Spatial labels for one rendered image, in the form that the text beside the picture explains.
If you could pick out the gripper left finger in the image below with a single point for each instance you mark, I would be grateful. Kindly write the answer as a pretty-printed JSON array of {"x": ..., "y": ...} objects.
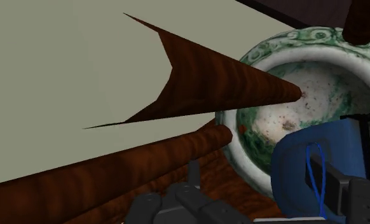
[{"x": 188, "y": 204}]

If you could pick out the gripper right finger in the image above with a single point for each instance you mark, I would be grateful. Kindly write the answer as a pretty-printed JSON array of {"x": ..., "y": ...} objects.
[{"x": 361, "y": 201}]

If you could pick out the green and white ceramic bowl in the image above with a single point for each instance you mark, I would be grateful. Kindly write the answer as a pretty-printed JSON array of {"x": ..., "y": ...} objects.
[{"x": 312, "y": 90}]

